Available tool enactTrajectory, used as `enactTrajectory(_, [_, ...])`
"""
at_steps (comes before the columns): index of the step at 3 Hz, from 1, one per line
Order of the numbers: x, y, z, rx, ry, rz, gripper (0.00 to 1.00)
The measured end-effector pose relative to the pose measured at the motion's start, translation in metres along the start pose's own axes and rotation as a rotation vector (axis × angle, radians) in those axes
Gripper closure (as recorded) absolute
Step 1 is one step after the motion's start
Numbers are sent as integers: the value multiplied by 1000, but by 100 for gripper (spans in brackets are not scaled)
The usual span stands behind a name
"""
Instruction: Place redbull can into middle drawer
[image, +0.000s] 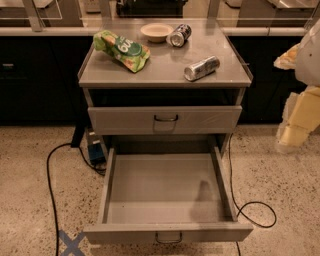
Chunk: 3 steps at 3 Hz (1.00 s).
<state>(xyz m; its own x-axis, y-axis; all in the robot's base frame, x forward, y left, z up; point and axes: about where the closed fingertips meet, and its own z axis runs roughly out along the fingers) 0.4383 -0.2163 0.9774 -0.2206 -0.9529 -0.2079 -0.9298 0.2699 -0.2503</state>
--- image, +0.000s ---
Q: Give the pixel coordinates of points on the closed grey top drawer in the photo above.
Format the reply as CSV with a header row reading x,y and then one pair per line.
x,y
140,120

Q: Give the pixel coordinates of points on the black drawer handle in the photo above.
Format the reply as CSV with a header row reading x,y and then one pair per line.
x,y
168,237
159,119

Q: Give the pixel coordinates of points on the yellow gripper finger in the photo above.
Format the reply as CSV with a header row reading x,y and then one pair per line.
x,y
288,59

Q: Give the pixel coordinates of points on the green chips bag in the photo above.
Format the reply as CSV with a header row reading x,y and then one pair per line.
x,y
131,54

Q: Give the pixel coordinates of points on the black top drawer handle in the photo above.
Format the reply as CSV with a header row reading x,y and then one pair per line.
x,y
159,119

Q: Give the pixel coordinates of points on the blue power box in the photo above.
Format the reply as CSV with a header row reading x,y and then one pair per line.
x,y
94,147

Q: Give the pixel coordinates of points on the open grey middle drawer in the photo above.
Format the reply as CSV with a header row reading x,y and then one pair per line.
x,y
148,193

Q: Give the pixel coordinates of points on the grey drawer cabinet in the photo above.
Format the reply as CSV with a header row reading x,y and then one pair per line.
x,y
152,96

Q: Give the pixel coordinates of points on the blue tape cross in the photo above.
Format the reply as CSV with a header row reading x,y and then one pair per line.
x,y
72,245

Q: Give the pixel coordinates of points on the silver redbull can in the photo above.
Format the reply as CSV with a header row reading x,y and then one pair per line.
x,y
201,68

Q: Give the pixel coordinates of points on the black middle drawer handle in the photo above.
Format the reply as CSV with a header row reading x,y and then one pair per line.
x,y
168,237

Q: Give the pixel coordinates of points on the dark background counter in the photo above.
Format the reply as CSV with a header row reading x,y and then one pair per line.
x,y
38,79

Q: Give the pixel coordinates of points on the beige bowl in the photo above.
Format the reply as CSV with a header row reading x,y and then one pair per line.
x,y
156,32

